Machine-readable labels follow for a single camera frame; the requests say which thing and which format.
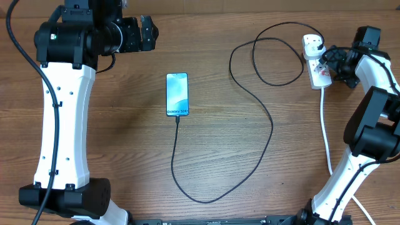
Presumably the white charger plug adapter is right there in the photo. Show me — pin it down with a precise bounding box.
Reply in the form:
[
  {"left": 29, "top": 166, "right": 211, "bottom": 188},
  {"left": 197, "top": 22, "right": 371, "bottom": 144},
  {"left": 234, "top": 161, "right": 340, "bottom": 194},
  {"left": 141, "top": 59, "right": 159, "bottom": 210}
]
[{"left": 303, "top": 44, "right": 326, "bottom": 61}]

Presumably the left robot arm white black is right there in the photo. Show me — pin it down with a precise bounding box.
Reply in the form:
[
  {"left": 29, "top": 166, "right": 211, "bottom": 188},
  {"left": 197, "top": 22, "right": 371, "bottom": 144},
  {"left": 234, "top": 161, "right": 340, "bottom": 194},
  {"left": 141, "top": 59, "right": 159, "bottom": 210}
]
[{"left": 19, "top": 1, "right": 159, "bottom": 224}]

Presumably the white power strip cord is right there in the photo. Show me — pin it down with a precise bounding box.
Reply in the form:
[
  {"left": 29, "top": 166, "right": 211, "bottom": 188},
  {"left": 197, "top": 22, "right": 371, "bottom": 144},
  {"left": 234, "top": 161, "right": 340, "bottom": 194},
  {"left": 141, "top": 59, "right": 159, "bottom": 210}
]
[{"left": 319, "top": 87, "right": 377, "bottom": 225}]

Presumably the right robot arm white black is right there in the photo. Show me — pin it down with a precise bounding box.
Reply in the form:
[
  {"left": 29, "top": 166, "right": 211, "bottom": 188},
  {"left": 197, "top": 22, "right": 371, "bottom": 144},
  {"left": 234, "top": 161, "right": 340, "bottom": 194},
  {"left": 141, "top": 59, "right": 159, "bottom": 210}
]
[{"left": 284, "top": 26, "right": 399, "bottom": 224}]

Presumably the white power strip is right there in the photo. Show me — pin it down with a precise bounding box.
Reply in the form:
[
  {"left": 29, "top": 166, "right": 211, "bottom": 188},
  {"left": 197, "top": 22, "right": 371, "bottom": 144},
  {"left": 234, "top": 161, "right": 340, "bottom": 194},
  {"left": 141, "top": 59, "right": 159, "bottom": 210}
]
[{"left": 301, "top": 34, "right": 333, "bottom": 91}]

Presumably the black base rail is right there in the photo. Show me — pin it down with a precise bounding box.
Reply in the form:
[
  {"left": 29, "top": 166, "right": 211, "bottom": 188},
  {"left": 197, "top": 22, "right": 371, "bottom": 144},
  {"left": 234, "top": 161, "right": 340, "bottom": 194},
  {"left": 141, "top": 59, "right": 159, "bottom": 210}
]
[{"left": 74, "top": 214, "right": 354, "bottom": 225}]

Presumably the blue Galaxy smartphone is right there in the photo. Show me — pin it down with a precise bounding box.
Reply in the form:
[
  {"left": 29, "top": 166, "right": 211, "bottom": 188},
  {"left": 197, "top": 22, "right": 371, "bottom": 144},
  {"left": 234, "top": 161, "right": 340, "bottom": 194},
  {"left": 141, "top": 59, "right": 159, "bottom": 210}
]
[{"left": 166, "top": 72, "right": 189, "bottom": 116}]

